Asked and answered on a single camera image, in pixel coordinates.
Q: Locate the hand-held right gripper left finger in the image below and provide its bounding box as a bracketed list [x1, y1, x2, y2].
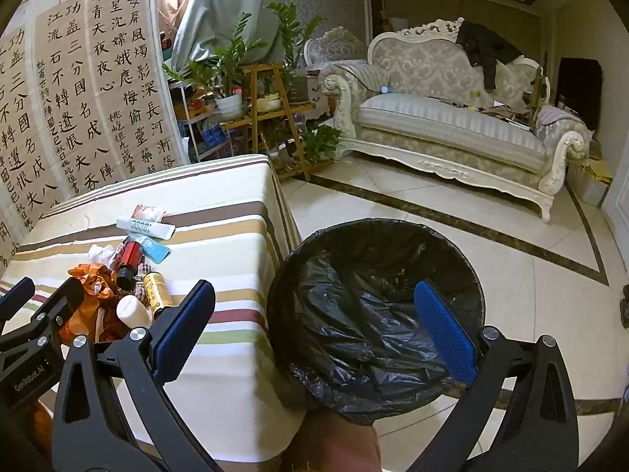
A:
[51, 279, 217, 472]

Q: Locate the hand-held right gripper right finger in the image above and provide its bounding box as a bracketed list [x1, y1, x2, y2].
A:
[408, 279, 581, 472]

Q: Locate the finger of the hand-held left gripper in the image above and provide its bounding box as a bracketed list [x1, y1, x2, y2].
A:
[0, 277, 36, 325]
[24, 278, 85, 351]

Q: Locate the orange-red plastic bag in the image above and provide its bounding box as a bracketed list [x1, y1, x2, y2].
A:
[61, 300, 123, 342]

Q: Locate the yellow labelled bottle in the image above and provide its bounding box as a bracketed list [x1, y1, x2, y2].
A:
[142, 270, 173, 320]

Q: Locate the white round jar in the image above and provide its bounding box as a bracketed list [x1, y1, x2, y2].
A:
[116, 295, 153, 329]

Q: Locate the white tissue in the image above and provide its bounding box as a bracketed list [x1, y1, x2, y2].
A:
[86, 243, 121, 266]

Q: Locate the light blue packet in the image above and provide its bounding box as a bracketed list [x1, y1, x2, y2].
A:
[142, 236, 170, 262]

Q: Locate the red bottle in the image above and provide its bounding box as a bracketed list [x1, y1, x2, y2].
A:
[115, 236, 148, 291]

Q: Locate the black bin with black bag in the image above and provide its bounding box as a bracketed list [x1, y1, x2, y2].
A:
[267, 219, 497, 426]

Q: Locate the white tube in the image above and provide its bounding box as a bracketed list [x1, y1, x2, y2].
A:
[116, 215, 176, 238]

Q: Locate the red and white packet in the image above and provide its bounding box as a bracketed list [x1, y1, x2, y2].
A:
[130, 204, 165, 222]

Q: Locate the striped tablecloth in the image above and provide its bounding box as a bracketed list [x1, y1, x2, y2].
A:
[0, 154, 308, 458]

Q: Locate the calligraphy paper sheet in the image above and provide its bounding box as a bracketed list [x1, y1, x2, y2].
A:
[0, 24, 64, 256]
[86, 0, 190, 178]
[32, 0, 129, 202]

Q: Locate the person's brown trouser leg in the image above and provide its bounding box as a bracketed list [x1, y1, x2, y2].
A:
[287, 406, 383, 472]

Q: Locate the cardboard box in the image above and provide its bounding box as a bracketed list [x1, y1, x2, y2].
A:
[567, 167, 610, 207]

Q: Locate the cream ornate sofa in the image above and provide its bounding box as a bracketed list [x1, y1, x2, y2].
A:
[322, 18, 595, 222]

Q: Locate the white metal rack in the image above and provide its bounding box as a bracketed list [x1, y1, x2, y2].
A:
[169, 79, 234, 163]

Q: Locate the white door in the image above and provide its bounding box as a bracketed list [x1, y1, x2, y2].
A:
[603, 123, 629, 276]

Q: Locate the pile of papers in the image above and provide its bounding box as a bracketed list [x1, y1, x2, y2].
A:
[472, 101, 534, 131]

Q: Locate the green plant in white pot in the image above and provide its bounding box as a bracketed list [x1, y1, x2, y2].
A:
[164, 12, 269, 119]

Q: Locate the yellow paper stack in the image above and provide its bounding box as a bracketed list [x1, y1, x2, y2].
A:
[587, 157, 615, 185]

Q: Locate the small leafy green plant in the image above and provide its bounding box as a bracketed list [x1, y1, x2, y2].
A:
[290, 125, 342, 163]

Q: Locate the wooden plant stand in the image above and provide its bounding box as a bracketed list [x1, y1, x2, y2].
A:
[221, 63, 330, 182]

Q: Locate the grey throw blanket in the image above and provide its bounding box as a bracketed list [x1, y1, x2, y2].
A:
[535, 105, 590, 141]

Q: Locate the tall plant in dark pot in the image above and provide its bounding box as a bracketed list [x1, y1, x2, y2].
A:
[265, 2, 325, 104]

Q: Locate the striped throw blanket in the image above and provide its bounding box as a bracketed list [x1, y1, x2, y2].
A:
[327, 59, 389, 94]

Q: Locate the black jacket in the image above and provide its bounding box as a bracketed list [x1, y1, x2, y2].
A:
[456, 20, 524, 90]

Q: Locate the cream ornate armchair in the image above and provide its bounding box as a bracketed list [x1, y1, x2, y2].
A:
[302, 27, 369, 109]

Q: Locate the grey drape cloth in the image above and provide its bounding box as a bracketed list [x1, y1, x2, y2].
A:
[172, 0, 296, 72]

